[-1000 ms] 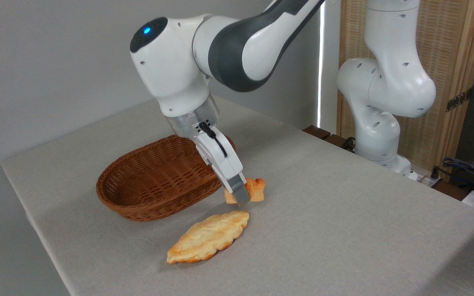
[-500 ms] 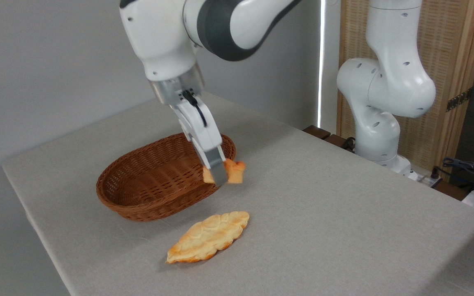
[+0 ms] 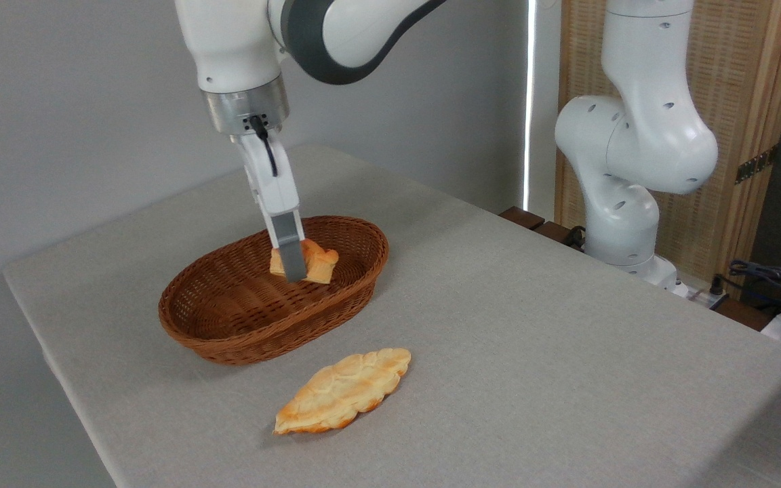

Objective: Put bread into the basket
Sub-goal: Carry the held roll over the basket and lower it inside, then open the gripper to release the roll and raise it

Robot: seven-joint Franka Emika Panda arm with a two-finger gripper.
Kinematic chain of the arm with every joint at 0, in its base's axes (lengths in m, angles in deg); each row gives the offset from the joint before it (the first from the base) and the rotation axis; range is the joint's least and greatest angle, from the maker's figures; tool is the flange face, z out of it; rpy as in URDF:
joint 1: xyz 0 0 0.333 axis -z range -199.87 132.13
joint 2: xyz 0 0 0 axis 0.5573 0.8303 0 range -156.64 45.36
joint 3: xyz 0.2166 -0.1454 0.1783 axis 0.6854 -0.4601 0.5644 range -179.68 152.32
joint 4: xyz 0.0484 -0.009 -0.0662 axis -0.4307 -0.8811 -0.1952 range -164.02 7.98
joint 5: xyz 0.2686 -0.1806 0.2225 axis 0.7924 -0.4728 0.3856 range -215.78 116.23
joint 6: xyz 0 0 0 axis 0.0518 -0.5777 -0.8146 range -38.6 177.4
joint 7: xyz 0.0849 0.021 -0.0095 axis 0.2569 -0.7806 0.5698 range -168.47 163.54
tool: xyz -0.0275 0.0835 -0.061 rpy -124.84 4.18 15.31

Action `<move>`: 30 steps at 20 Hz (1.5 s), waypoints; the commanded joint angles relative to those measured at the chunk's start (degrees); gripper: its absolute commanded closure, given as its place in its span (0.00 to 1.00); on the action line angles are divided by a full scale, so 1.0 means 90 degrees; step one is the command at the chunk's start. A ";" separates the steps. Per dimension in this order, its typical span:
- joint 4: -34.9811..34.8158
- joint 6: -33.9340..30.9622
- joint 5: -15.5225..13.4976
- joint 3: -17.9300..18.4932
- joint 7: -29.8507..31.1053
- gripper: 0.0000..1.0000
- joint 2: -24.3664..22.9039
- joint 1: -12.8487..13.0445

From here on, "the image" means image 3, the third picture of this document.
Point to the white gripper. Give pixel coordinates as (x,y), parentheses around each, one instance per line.
(275,193)

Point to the grey tablecloth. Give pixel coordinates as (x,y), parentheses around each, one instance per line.
(567,373)

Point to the black screen hinge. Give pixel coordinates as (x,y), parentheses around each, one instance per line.
(756,165)

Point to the small orange bread bun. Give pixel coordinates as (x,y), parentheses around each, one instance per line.
(319,261)

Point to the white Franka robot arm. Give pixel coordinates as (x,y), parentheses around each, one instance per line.
(641,142)

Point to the white power strip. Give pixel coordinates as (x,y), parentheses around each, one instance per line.
(699,297)

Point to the long leaf-shaped bread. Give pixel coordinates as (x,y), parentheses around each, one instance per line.
(343,390)

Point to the brown wicker oval basket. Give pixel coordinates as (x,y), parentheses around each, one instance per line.
(228,318)

